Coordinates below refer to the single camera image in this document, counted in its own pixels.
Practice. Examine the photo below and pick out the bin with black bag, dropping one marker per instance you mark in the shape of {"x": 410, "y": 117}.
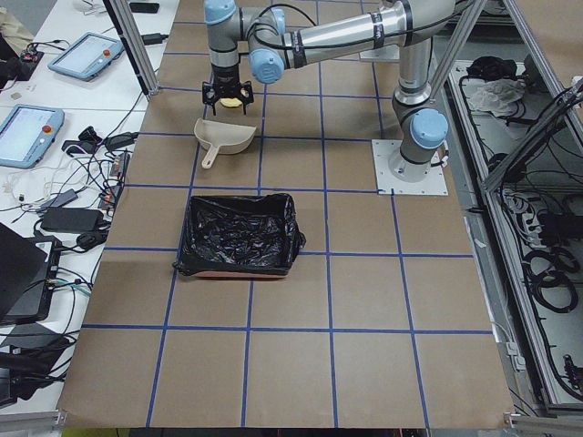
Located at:
{"x": 239, "y": 237}

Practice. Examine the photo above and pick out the beige plastic dustpan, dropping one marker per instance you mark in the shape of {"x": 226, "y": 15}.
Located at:
{"x": 221, "y": 138}

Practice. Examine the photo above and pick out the black laptop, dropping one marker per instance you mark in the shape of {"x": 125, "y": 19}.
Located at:
{"x": 27, "y": 266}

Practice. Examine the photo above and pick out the aluminium frame post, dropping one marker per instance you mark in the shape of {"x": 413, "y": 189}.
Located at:
{"x": 127, "y": 30}

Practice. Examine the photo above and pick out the pale yellow peel piece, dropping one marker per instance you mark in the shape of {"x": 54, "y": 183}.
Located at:
{"x": 231, "y": 102}

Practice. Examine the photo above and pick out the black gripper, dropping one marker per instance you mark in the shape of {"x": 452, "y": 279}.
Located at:
{"x": 226, "y": 84}

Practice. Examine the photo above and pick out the white crumpled cloth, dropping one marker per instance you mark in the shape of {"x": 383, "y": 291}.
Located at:
{"x": 498, "y": 97}

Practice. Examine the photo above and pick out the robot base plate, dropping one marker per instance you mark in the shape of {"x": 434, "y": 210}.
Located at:
{"x": 396, "y": 176}

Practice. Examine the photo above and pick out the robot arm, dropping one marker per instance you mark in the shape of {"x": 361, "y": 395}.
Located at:
{"x": 221, "y": 41}
{"x": 407, "y": 26}

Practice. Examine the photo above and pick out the teach pendant tablet near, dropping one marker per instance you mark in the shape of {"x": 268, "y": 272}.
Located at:
{"x": 27, "y": 133}

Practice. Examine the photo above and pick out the teach pendant tablet far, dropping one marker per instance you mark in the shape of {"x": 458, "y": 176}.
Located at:
{"x": 87, "y": 57}

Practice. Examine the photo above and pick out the black power brick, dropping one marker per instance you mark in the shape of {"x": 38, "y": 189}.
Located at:
{"x": 71, "y": 220}

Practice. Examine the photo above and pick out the teach pendant tablet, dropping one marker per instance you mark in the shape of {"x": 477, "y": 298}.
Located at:
{"x": 87, "y": 57}
{"x": 27, "y": 133}

